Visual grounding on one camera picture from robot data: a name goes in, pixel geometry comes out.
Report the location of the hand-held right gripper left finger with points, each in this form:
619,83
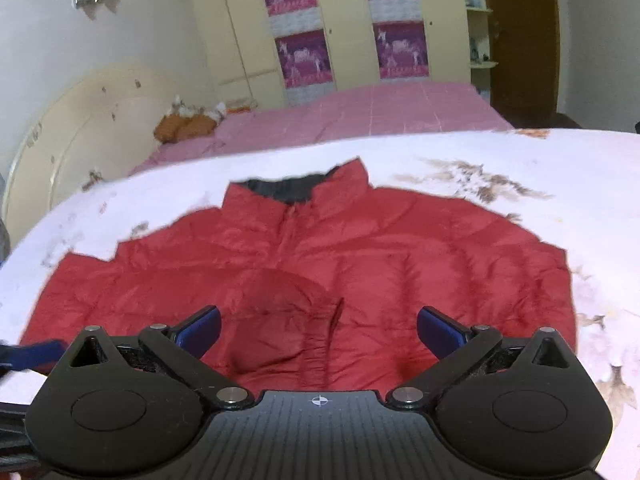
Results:
200,331

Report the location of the cream bed headboard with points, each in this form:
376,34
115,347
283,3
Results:
75,125

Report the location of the pale yellow corner shelf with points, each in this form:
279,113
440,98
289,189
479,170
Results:
477,30

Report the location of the brown wooden door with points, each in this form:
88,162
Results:
525,35

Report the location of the pink checked bed cover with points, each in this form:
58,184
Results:
375,110

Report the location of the white floral bed sheet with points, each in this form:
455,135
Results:
575,210

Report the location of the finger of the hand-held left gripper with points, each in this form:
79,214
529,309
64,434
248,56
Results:
35,353
10,430

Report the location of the red puffer jacket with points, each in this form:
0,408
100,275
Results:
400,260

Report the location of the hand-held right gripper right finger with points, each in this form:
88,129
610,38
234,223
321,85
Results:
440,331

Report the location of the pale yellow wardrobe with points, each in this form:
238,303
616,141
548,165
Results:
240,35

